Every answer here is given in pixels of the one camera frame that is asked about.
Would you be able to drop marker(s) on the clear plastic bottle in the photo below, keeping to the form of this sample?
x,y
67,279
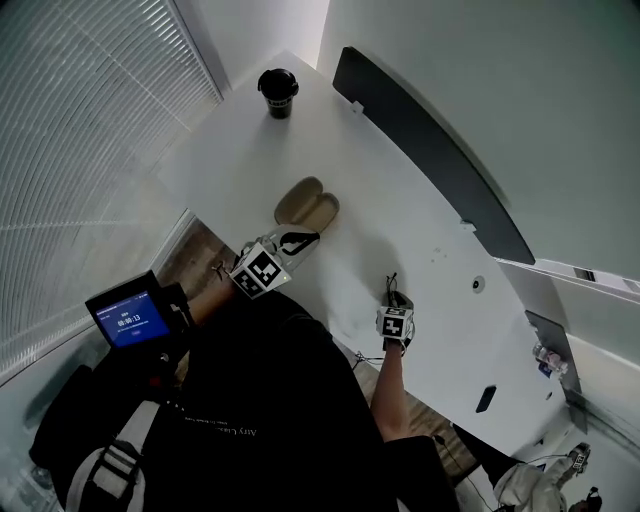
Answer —
x,y
549,357

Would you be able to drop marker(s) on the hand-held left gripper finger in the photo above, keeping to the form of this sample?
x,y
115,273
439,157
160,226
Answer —
x,y
300,259
287,231

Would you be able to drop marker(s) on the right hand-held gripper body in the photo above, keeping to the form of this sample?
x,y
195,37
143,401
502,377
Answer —
x,y
392,325

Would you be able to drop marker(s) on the long dark desk divider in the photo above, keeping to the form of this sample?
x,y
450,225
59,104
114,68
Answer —
x,y
425,145

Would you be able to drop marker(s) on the person's right forearm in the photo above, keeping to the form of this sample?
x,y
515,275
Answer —
x,y
390,395

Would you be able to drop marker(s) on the white window blinds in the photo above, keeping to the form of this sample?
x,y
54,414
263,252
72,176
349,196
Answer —
x,y
85,150

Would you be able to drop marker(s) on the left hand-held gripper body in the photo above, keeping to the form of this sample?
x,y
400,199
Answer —
x,y
260,272

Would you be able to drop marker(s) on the black display device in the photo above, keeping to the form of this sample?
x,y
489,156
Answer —
x,y
132,320

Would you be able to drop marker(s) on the black phone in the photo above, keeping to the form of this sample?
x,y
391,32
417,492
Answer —
x,y
485,399

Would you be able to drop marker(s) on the short dark desk divider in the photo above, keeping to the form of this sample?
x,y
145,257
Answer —
x,y
560,345

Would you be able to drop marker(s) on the black tumbler cup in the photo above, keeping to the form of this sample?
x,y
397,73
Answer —
x,y
278,92

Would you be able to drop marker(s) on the person's left forearm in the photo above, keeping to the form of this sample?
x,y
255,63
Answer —
x,y
215,302

